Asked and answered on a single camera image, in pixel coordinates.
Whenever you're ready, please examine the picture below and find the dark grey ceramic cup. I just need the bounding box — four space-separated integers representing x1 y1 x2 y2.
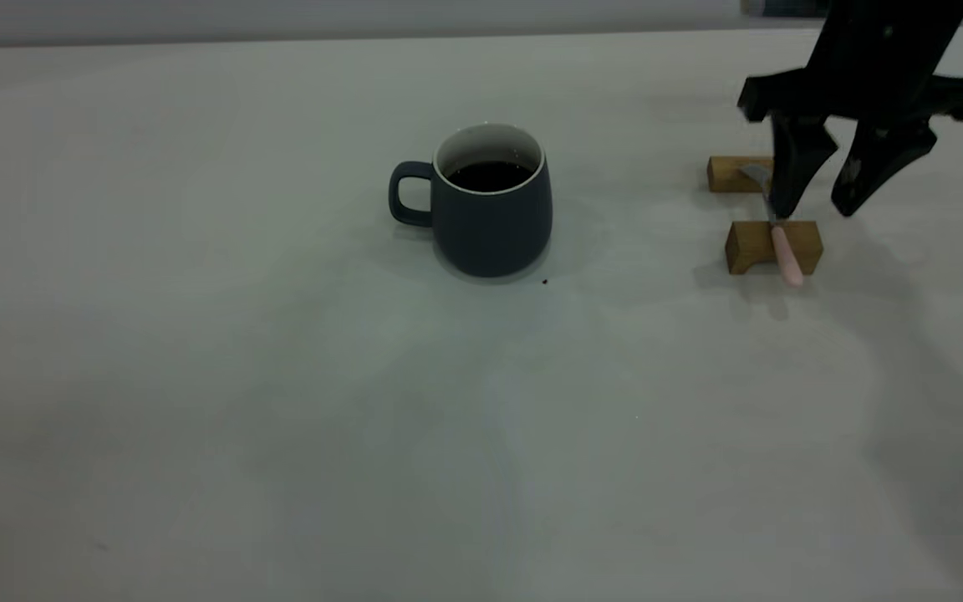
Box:
388 124 554 278

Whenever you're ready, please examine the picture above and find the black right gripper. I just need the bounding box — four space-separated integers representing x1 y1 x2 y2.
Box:
736 38 963 222

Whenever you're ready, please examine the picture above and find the dark coffee liquid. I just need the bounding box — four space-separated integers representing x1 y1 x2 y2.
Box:
446 161 534 193

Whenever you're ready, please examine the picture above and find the flat rectangular wooden block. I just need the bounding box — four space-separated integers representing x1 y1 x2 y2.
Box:
706 156 777 195

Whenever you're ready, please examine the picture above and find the pink handled metal spoon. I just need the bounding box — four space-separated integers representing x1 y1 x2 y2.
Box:
741 165 805 288

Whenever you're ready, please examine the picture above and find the arched wooden block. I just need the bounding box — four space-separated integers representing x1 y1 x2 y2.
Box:
725 219 824 276

